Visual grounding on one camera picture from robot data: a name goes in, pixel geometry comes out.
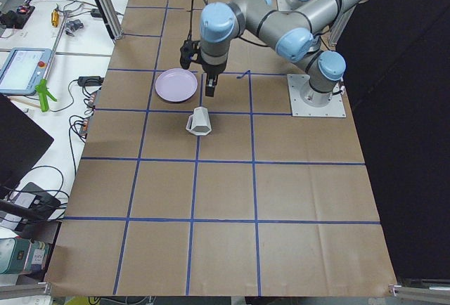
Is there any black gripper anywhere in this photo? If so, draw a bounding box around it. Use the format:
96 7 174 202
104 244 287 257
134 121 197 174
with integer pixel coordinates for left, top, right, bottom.
202 62 225 97

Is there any white faceted mug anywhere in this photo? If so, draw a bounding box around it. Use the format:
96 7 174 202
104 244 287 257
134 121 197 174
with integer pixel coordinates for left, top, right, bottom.
186 107 212 136

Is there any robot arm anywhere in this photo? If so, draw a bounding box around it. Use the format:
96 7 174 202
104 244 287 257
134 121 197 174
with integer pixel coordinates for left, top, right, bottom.
199 0 368 107

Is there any lilac round plate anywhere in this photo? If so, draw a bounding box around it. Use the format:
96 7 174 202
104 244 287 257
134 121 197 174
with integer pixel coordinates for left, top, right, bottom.
155 68 198 103

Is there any brown paper table cover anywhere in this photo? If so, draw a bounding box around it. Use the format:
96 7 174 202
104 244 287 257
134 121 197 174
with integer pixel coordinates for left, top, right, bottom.
46 0 396 297

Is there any black power adapter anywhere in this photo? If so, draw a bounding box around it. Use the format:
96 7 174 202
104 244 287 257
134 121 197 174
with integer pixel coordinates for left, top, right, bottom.
77 76 104 87

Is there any yellow black hand tool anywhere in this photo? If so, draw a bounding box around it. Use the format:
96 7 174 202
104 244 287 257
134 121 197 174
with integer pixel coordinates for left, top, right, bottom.
51 6 60 27

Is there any teach pendant tablet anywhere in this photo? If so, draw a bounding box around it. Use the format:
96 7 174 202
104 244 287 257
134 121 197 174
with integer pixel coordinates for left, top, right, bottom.
1 47 52 96

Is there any black monitor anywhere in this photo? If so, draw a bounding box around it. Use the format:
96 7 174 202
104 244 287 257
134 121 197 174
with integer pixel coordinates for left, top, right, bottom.
1 96 53 197

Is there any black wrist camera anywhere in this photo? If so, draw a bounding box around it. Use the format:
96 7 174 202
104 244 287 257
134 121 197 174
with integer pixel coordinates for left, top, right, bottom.
179 39 201 70

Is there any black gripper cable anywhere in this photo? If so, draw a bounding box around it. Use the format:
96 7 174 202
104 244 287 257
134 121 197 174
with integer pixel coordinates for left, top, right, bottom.
187 0 208 42

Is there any aluminium frame post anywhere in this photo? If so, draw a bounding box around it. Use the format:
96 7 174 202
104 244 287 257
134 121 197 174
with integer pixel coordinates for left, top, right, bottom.
94 0 123 41

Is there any green handled reacher stick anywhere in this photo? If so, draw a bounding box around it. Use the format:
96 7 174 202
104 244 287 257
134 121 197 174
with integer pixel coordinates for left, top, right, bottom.
35 11 69 112

